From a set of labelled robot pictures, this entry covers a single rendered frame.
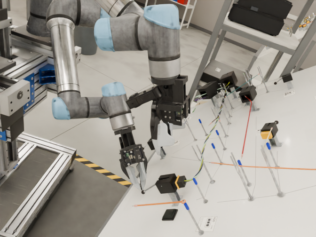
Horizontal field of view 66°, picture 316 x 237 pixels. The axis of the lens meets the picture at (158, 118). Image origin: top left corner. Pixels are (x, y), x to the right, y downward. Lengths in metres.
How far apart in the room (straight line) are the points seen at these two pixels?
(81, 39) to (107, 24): 3.65
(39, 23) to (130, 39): 0.94
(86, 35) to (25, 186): 2.83
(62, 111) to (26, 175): 1.15
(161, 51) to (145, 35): 0.05
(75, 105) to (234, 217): 0.58
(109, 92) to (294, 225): 0.60
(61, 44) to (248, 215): 0.77
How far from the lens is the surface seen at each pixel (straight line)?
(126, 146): 0.79
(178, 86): 0.58
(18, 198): 1.83
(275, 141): 0.87
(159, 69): 0.56
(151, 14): 0.54
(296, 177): 0.74
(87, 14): 1.03
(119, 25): 0.58
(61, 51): 0.93
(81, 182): 2.16
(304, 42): 1.53
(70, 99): 0.86
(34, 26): 1.46
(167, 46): 0.55
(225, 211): 0.71
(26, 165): 2.01
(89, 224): 1.95
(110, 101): 0.79
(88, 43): 4.24
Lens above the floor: 1.67
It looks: 33 degrees down
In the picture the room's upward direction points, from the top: 18 degrees clockwise
